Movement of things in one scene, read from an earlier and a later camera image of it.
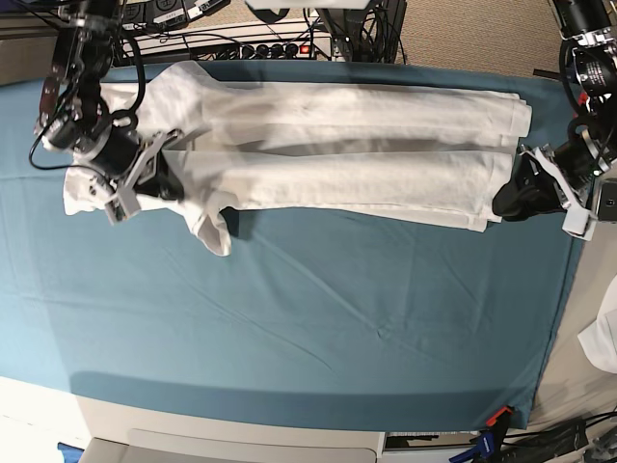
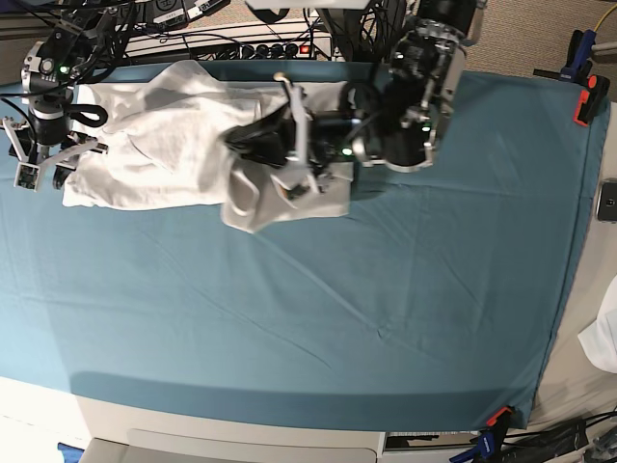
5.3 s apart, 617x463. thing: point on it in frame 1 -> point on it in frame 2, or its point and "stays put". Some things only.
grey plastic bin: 190,440 stays put
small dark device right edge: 607,204 stays put
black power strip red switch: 304,50 stays put
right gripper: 114,149 -> 47,139
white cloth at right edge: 599,338 stays put
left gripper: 549,180 -> 326,138
